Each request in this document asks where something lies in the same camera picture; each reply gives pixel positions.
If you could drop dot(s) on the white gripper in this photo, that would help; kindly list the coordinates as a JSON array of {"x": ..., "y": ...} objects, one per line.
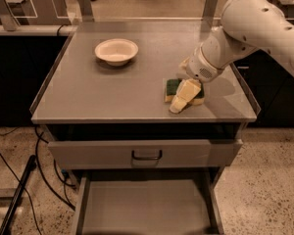
[{"x": 199, "y": 68}]

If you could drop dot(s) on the green and yellow sponge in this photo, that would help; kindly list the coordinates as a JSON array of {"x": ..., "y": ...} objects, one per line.
[{"x": 171, "y": 88}]

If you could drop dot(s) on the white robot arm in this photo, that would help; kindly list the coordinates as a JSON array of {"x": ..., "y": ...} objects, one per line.
[{"x": 245, "y": 27}]

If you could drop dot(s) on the grey top drawer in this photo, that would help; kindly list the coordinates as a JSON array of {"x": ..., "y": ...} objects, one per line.
[{"x": 117, "y": 154}]

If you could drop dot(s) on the grey drawer cabinet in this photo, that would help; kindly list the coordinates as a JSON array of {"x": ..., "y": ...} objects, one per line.
[{"x": 85, "y": 99}]

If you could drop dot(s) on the open grey middle drawer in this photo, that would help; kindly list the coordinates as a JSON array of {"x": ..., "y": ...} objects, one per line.
[{"x": 146, "y": 202}]

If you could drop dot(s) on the white bowl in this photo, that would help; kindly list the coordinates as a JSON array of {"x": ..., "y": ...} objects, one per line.
[{"x": 116, "y": 52}]

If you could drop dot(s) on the black floor bar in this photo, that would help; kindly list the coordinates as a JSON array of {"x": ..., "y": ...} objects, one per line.
[{"x": 16, "y": 197}]

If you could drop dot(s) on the right acrylic post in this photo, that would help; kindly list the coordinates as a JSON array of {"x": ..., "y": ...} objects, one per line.
[{"x": 209, "y": 8}]

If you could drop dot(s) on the black drawer handle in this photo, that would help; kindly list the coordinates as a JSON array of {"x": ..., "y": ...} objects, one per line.
[{"x": 146, "y": 155}]

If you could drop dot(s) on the middle acrylic post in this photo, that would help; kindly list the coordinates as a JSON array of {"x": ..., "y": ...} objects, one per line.
[{"x": 86, "y": 10}]

